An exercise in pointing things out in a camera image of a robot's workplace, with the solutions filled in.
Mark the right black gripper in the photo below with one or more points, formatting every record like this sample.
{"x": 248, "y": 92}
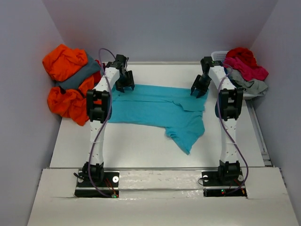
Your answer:
{"x": 197, "y": 84}

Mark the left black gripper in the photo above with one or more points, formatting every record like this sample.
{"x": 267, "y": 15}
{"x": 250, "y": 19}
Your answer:
{"x": 130, "y": 83}

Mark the teal t shirt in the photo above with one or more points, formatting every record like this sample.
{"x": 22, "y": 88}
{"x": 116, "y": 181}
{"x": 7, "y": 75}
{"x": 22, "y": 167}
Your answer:
{"x": 175, "y": 109}

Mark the orange t shirt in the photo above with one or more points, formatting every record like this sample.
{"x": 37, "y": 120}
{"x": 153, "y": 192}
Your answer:
{"x": 73, "y": 72}

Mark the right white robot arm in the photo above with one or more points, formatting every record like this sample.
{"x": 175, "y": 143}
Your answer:
{"x": 227, "y": 110}

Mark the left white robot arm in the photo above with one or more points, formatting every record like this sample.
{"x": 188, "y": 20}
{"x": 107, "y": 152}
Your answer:
{"x": 99, "y": 108}

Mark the dark red folded shirt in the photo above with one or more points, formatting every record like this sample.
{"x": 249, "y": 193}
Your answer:
{"x": 101, "y": 70}

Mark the white plastic laundry basket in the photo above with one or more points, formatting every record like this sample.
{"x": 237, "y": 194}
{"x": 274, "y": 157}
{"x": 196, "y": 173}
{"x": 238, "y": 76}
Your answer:
{"x": 220, "y": 56}

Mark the magenta t shirt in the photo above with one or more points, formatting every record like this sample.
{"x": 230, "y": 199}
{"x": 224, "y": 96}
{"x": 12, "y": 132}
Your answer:
{"x": 248, "y": 73}

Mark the grey t shirt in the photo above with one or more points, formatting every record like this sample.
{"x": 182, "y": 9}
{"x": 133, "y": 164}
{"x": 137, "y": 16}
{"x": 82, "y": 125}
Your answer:
{"x": 254, "y": 86}

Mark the red t shirt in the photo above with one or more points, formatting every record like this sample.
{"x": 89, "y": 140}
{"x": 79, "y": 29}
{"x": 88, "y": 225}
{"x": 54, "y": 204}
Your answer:
{"x": 244, "y": 54}

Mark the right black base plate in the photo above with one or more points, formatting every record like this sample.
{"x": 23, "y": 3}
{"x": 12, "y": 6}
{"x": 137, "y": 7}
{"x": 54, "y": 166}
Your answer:
{"x": 214, "y": 187}

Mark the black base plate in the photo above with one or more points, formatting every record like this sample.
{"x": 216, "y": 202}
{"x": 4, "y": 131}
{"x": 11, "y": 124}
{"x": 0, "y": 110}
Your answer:
{"x": 108, "y": 188}
{"x": 214, "y": 187}

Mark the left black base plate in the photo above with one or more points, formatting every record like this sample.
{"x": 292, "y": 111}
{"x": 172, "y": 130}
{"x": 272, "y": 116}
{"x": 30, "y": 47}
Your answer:
{"x": 108, "y": 188}

